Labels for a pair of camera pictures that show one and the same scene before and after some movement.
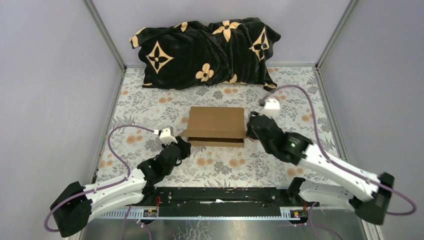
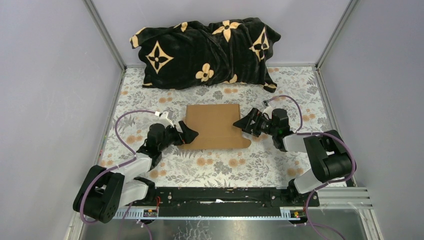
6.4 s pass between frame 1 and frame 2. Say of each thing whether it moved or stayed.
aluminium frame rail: stayed
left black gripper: moved
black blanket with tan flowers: stayed
